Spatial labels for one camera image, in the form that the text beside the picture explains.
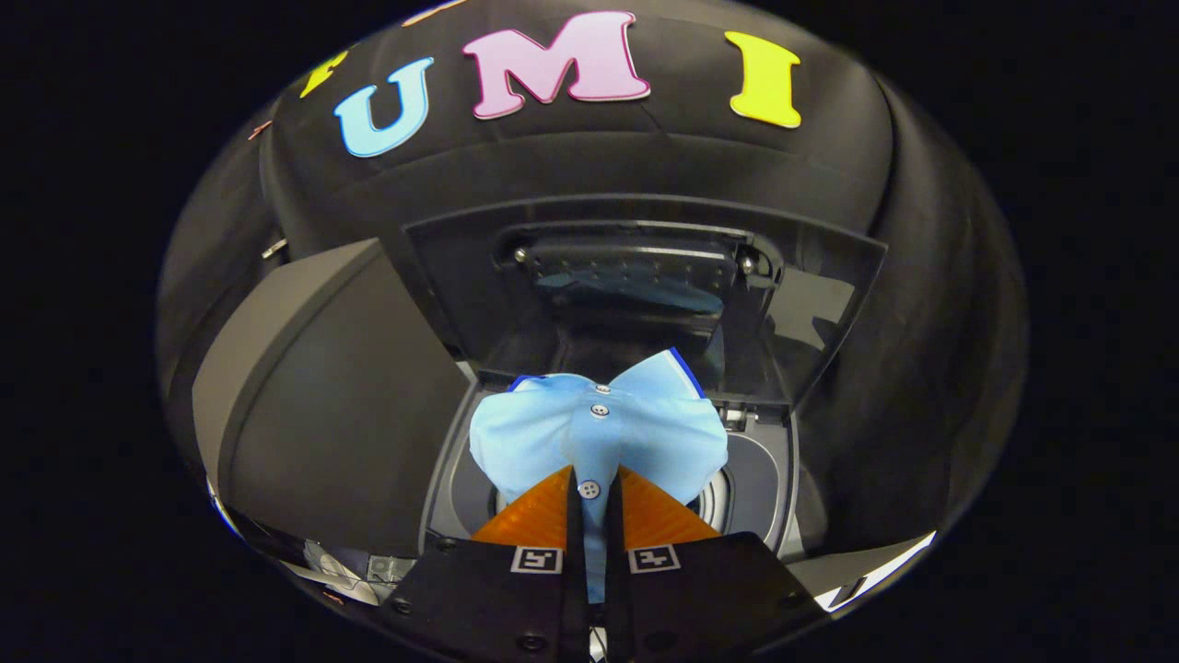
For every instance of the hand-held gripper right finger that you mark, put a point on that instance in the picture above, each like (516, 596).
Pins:
(613, 571)

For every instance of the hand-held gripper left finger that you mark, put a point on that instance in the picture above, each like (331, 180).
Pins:
(574, 571)

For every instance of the light blue polo shirt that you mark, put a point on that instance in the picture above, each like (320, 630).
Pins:
(645, 433)

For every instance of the grey washing machine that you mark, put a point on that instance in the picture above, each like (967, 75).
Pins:
(760, 479)

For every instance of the white sheet with black print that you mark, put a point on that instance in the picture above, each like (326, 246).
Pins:
(875, 571)

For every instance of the black backdrop cloth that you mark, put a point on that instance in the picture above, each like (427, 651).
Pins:
(589, 157)

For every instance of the silver clip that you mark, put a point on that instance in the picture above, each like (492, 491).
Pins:
(274, 247)

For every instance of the copper clip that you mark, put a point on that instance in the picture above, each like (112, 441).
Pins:
(259, 130)

